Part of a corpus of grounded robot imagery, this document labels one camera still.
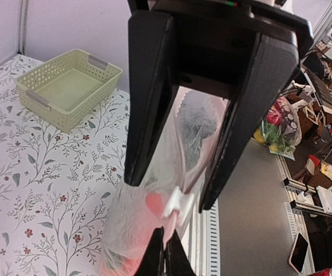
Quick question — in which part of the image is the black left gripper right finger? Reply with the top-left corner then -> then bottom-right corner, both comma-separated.
165,230 -> 195,276

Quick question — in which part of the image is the clear zip top bag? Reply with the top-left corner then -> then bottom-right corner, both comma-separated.
101,88 -> 229,275

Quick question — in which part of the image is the front aluminium rail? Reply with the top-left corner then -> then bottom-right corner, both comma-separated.
188,202 -> 221,276

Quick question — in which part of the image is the right aluminium frame post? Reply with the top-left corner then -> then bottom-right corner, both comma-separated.
17,0 -> 29,55

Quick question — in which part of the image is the floral pattern table mat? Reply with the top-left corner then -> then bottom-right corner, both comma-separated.
0,55 -> 129,275

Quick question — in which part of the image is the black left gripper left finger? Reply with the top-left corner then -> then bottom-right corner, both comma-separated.
134,227 -> 164,276

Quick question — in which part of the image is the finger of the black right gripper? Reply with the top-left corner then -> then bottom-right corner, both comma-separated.
124,10 -> 175,186

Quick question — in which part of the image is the red soda can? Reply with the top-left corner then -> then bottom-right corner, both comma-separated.
309,268 -> 332,276

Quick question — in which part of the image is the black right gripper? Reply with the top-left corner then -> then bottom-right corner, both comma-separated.
128,1 -> 313,212

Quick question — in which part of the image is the beige perforated plastic basket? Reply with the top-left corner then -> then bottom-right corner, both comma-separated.
16,49 -> 123,133

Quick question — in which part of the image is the pink smartphone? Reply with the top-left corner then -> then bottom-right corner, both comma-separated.
288,233 -> 309,274

